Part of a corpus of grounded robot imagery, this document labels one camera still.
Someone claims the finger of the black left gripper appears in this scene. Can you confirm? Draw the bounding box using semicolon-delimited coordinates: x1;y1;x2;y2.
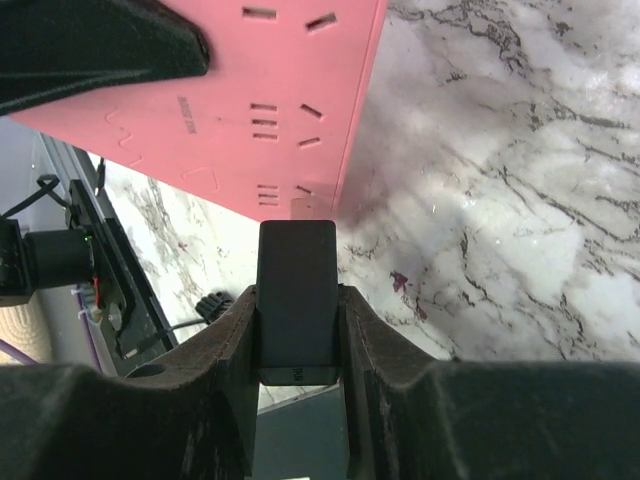
1;0;210;115

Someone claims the pink power strip socket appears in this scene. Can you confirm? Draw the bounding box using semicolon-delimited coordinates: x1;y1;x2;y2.
16;0;386;221

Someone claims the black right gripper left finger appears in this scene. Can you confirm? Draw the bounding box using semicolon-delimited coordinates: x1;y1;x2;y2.
1;288;259;479

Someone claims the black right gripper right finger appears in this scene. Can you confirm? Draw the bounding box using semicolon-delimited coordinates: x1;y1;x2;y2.
339;286;639;479

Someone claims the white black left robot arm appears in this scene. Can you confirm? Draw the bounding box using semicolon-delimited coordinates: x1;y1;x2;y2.
1;1;210;366

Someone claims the black adapter with cord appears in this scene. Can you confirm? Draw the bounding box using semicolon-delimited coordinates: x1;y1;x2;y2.
255;220;340;386

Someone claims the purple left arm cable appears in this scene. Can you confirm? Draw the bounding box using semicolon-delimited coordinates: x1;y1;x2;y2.
0;292;104;374

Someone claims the aluminium frame rail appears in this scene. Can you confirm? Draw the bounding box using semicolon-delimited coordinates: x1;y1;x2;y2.
31;133;105;208

